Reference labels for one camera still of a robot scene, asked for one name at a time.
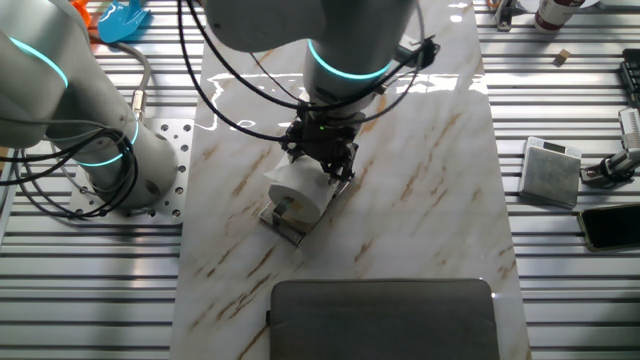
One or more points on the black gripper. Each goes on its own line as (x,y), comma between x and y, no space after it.
(320,137)

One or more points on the white toilet paper roll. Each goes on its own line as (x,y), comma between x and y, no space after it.
(300,192)

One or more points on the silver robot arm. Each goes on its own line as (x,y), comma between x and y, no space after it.
(50,100)

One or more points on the marble pattern board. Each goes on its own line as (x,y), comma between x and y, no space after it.
(425,225)

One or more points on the grey fabric sleeve pad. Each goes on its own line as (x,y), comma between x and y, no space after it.
(380,325)

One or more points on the silver digital scale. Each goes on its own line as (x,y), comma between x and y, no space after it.
(550,175)

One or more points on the black metal clamp stand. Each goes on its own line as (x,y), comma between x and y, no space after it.
(505,15)

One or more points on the blue toy shovel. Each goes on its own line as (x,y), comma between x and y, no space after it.
(117,22)

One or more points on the small wooden block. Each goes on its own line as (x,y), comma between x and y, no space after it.
(562,57)

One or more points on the red white can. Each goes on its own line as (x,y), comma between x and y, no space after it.
(555,15)

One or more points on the black smartphone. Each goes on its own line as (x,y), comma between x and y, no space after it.
(612,227)

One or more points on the black keyboard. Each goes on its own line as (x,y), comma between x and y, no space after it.
(632,75)

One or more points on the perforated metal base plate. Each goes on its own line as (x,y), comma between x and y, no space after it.
(175,150)

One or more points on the silver camera on mount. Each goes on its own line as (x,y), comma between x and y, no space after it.
(631,127)

